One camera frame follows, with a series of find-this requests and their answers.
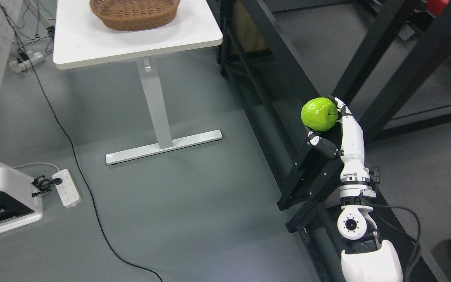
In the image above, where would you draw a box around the black metal shelf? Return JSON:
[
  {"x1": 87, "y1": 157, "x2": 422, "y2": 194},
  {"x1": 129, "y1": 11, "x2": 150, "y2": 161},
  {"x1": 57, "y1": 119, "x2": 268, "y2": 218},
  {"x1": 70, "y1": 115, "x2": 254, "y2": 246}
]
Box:
[{"x1": 206, "y1": 0, "x2": 451, "y2": 282}]

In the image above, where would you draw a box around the green apple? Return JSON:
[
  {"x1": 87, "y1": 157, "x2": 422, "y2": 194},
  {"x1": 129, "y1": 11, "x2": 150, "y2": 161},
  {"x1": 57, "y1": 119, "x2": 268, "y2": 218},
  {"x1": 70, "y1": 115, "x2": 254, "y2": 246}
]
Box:
[{"x1": 301, "y1": 98, "x2": 338, "y2": 132}]

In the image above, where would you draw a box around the white robot base unit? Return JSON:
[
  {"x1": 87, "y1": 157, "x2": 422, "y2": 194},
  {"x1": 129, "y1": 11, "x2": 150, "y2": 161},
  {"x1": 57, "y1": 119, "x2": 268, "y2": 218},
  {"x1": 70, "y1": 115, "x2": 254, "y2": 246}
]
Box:
[{"x1": 0, "y1": 167, "x2": 43, "y2": 233}]

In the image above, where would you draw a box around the white pedestal table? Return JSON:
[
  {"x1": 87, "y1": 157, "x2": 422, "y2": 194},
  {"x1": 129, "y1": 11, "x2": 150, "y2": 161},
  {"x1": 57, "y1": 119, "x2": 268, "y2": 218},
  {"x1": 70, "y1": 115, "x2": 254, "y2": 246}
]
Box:
[{"x1": 52, "y1": 0, "x2": 223, "y2": 165}]

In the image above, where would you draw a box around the long black floor cable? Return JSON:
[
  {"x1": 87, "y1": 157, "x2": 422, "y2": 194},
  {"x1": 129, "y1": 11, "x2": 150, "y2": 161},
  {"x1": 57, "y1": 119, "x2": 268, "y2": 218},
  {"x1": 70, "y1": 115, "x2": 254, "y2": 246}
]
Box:
[{"x1": 0, "y1": 0, "x2": 163, "y2": 282}]

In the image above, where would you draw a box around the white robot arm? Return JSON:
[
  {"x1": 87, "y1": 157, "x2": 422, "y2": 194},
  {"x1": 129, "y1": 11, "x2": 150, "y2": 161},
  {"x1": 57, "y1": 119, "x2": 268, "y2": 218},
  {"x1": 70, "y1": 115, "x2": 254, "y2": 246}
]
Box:
[{"x1": 337, "y1": 167, "x2": 403, "y2": 282}]

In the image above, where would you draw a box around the white power strip near base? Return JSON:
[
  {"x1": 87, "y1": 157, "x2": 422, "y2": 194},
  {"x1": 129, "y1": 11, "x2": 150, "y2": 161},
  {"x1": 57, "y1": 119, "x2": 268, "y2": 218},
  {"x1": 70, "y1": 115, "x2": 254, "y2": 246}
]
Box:
[{"x1": 52, "y1": 168, "x2": 82, "y2": 208}]

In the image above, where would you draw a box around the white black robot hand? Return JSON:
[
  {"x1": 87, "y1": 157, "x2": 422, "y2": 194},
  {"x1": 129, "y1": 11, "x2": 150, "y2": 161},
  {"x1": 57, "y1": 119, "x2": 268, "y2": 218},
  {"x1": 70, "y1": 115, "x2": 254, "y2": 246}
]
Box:
[{"x1": 307, "y1": 96, "x2": 370, "y2": 182}]

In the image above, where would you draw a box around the white power strip far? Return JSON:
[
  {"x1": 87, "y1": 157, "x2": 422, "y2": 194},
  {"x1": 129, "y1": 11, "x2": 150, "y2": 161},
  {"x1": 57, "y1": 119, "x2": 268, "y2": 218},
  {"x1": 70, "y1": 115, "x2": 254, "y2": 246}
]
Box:
[{"x1": 8, "y1": 51, "x2": 45, "y2": 73}]

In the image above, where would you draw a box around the brown wicker basket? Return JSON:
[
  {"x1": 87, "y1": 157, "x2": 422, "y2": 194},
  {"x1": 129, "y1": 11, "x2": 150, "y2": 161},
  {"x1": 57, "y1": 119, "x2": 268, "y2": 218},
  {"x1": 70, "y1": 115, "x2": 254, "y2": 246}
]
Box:
[{"x1": 89, "y1": 0, "x2": 180, "y2": 31}]

